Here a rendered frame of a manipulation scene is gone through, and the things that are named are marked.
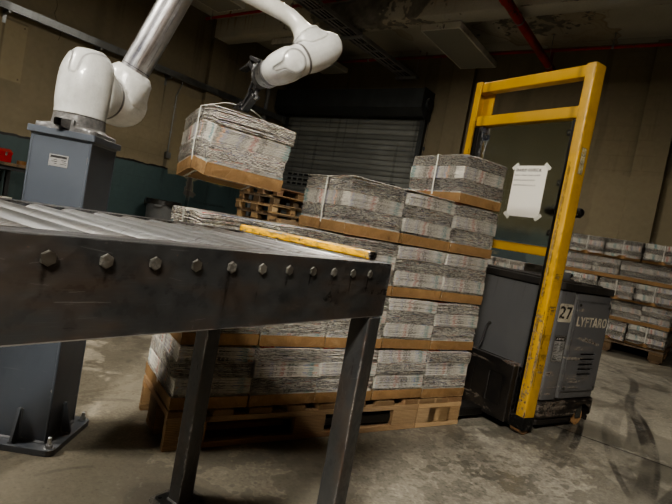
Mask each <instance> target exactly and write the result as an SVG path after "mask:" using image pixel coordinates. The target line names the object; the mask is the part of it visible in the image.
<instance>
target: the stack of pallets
mask: <svg viewBox="0 0 672 504"><path fill-rule="evenodd" d="M253 190H254V187H253V188H250V189H247V190H243V191H242V190H240V191H239V193H240V195H239V198H236V199H237V200H236V203H235V207H237V214H236V215H238V216H243V217H247V218H253V219H259V220H266V221H269V219H275V218H279V219H284V218H287V220H291V221H297V222H299V217H297V216H296V215H297V212H298V213H302V212H301V211H302V209H301V207H302V205H303V201H304V197H303V196H305V195H304V193H300V192H296V191H292V190H288V189H284V188H281V192H280V193H279V192H271V191H267V190H263V189H259V188H258V191H257V192H254V191H253ZM249 195H254V197H253V200H251V199H248V198H249ZM293 197H294V198H293ZM268 199H270V202H269V203H268ZM245 202H246V203H251V205H250V208H248V207H245ZM286 203H290V205H289V206H286ZM264 206H266V207H268V211H265V210H264ZM240 207H241V208H240ZM251 209H252V210H251ZM281 210H287V211H286V214H281ZM246 211H247V212H251V216H245V214H246ZM262 211H263V212H262ZM266 215H268V217H267V219H265V217H266Z"/></svg>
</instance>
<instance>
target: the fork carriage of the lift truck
mask: <svg viewBox="0 0 672 504"><path fill-rule="evenodd" d="M466 351H468V352H470V353H472V354H471V360H470V363H469V364H468V367H467V373H466V374H467V375H466V380H465V386H464V392H463V396H461V397H462V400H470V401H472V402H474V403H476V404H478V405H480V406H481V407H482V408H481V411H482V412H484V413H486V414H488V415H490V416H492V417H494V418H496V419H498V420H500V421H502V422H504V421H509V418H510V413H511V408H512V404H513V399H514V394H515V389H516V384H517V379H518V374H519V369H520V364H519V363H517V362H514V361H512V360H509V359H506V358H504V357H501V356H499V355H496V354H494V353H491V352H489V351H486V350H483V349H481V348H478V347H476V346H473V348H472V350H466Z"/></svg>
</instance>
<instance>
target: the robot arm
mask: <svg viewBox="0 0 672 504"><path fill-rule="evenodd" d="M192 1H193V0H156V2H155V3H154V5H153V7H152V9H151V10H150V12H149V14H148V16H147V18H146V19H145V21H144V23H143V25H142V26H141V28H140V30H139V32H138V33H137V35H136V37H135V39H134V40H133V42H132V44H131V46H130V48H129V49H128V51H127V53H126V55H125V56H124V58H123V60H122V62H115V63H111V61H110V59H109V58H107V56H106V55H105V54H104V53H102V52H99V51H96V50H93V49H89V48H84V47H75V48H74V49H72V50H70V51H69V52H68V53H67V54H66V56H65V57H64V59H63V61H62V62H61V65H60V67H59V71H58V75H57V80H56V86H55V94H54V108H53V114H52V118H51V121H38V120H37V121H36V123H35V124H36V125H41V126H47V127H52V128H57V129H63V130H68V131H73V132H79V133H84V134H90V135H95V136H98V137H100V138H103V139H105V140H108V141H111V142H113V143H116V140H115V139H113V138H111V137H109V136H107V135H106V134H105V130H106V124H109V125H112V126H116V127H131V126H134V125H136V124H138V123H139V122H141V121H142V119H143V118H144V117H145V115H146V112H147V103H148V98H149V95H150V91H151V83H150V81H149V80H148V78H149V76H150V74H151V73H152V71H153V69H154V67H155V66H156V64H157V62H158V60H159V59H160V57H161V55H162V53H163V52H164V50H165V48H166V47H167V45H168V43H169V41H170V40H171V38H172V36H173V34H174V33H175V31H176V29H177V27H178V26H179V24H180V22H181V20H182V19H183V17H184V15H185V13H186V12H187V10H188V8H189V6H190V5H191V3H192ZM241 1H243V2H245V3H247V4H249V5H250V6H252V7H254V8H256V9H258V10H260V11H262V12H264V13H266V14H268V15H270V16H272V17H274V18H276V19H278V20H279V21H281V22H283V23H284V24H285V25H287V26H288V27H289V29H290V30H291V31H292V33H293V36H294V40H293V45H291V46H284V47H282V48H280V49H278V50H276V51H274V52H272V53H271V54H270V55H268V56H267V58H266V59H265V60H261V59H258V58H257V57H254V56H251V55H250V57H249V58H250V61H248V63H246V65H244V66H243V67H241V68H239V70H240V71H242V72H245V73H247V72H249V71H251V79H252V81H251V84H250V86H249V88H248V93H247V95H246V96H245V98H244V100H243V102H239V103H238V104H236V105H235V106H233V109H236V110H240V111H244V112H247V113H248V112H249V111H250V109H251V108H252V107H253V105H254V104H255V103H256V101H257V100H259V99H260V96H258V92H259V91H260V90H261V89H266V88H268V89H271V88H273V87H276V86H282V85H286V84H288V83H292V82H295V81H297V80H298V79H300V78H302V77H304V76H306V75H309V74H313V73H317V72H319V71H322V70H324V69H326V68H328V67H329V66H331V65H332V64H334V63H335V62H336V61H337V60H338V58H339V57H340V55H341V53H342V49H343V45H342V41H341V39H340V38H339V36H338V35H337V34H335V33H333V32H330V31H325V30H322V29H320V28H319V27H318V26H317V25H311V24H309V23H308V22H307V21H306V20H305V19H304V18H303V17H302V16H301V15H300V14H299V13H298V12H297V11H295V10H294V9H293V8H291V7H290V6H288V5H287V4H285V3H283V2H282V1H280V0H241ZM254 62H255V63H254ZM257 64H258V65H257ZM251 88H253V89H251Z"/></svg>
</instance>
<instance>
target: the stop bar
mask: <svg viewBox="0 0 672 504"><path fill-rule="evenodd" d="M240 231H242V232H247V233H251V234H256V235H260V236H265V237H269V238H274V239H278V240H283V241H287V242H292V243H296V244H301V245H305V246H310V247H314V248H319V249H323V250H328V251H332V252H337V253H341V254H346V255H350V256H355V257H359V258H364V259H368V260H375V259H376V257H377V252H374V251H370V250H365V249H360V248H355V247H351V246H346V245H341V244H336V243H331V242H327V241H322V240H317V239H312V238H307V237H303V236H298V235H293V234H288V233H284V232H279V231H274V230H269V229H264V228H260V227H255V226H250V225H244V224H241V225H240Z"/></svg>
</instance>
